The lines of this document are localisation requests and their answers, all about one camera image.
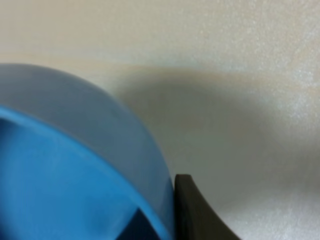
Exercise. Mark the blue plastic bowl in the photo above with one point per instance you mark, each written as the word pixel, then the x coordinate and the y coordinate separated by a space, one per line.
pixel 75 164

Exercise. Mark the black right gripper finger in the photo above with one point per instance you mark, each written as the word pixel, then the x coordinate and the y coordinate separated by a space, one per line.
pixel 194 218

